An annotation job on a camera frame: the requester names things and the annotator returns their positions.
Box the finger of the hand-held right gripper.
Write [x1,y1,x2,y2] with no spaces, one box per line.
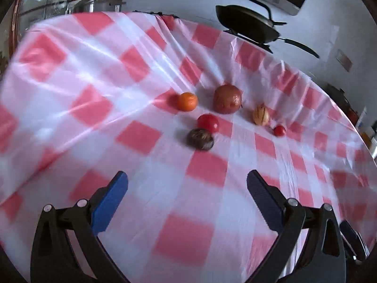
[339,220,370,265]

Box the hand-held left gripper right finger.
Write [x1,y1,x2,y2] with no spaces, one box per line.
[245,170,346,283]

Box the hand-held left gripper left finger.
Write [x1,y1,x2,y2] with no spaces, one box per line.
[30,171,130,283]

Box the striped yellow pepino melon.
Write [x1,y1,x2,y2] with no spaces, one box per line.
[253,103,271,125]

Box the yellow-speckled dark mangosteen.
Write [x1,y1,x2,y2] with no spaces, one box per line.
[187,128,215,151]

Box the large red tomato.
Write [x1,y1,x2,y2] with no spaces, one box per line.
[197,114,220,133]

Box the red white checkered tablecloth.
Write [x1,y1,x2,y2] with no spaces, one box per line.
[0,11,377,283]

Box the large brown pomegranate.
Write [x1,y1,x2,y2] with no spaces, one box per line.
[213,84,243,114]

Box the white bottle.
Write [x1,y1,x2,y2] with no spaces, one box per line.
[355,107,368,130]

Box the orange mandarin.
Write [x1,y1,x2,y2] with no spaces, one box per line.
[177,92,198,112]

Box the black cooking pot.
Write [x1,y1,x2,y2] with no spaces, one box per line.
[325,84,358,118]

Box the black frying pan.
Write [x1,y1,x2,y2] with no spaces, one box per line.
[216,0,320,59]

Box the steel pot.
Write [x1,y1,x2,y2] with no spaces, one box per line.
[65,0,128,15]

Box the glass bowl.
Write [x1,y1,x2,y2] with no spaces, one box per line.
[12,0,77,33]

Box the wall socket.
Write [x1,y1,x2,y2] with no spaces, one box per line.
[336,51,353,72]

